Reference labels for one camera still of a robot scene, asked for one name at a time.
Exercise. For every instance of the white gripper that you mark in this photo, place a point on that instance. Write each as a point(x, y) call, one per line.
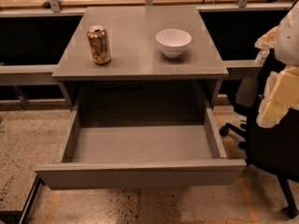
point(289, 39)

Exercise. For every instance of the grey top drawer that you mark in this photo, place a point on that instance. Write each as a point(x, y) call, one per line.
point(161, 136)

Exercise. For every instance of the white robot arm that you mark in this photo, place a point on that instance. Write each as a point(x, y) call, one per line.
point(286, 47)

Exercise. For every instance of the grey drawer cabinet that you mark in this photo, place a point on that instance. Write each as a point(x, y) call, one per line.
point(136, 62)

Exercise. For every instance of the clear plastic bottle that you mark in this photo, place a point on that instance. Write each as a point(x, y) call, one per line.
point(261, 57)

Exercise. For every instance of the black office chair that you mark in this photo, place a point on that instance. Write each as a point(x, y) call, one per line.
point(274, 150)

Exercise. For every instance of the white ceramic bowl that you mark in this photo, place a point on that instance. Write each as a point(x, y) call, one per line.
point(173, 42)

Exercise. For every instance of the orange soda can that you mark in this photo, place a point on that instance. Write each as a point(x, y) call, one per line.
point(99, 44)

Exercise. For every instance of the black metal floor frame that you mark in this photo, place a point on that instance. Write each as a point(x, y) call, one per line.
point(20, 215)

